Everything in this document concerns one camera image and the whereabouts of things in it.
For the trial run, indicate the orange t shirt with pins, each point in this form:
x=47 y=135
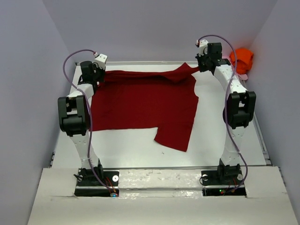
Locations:
x=244 y=58

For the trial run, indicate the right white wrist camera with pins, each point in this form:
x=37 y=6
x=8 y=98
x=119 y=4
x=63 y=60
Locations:
x=202 y=45

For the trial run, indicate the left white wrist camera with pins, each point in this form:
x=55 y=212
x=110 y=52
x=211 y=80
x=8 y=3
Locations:
x=100 y=60

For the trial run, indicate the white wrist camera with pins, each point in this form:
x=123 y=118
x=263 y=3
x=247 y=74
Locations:
x=100 y=60
x=202 y=45

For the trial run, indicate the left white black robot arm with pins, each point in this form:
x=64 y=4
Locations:
x=75 y=120

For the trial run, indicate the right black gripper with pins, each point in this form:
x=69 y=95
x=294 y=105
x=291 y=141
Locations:
x=202 y=69

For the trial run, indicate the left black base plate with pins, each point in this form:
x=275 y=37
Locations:
x=110 y=182

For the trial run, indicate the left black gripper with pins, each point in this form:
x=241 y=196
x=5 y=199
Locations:
x=95 y=66

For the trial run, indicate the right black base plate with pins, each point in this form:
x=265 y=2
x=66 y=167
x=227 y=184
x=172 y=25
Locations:
x=213 y=185

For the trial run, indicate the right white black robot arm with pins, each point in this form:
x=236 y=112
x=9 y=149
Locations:
x=238 y=112

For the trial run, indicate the dark red t shirt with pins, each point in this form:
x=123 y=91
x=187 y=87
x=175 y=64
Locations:
x=137 y=100

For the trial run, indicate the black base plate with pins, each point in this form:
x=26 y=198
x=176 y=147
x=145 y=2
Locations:
x=213 y=185
x=110 y=182

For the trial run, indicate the pink t shirt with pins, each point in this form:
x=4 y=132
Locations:
x=242 y=77

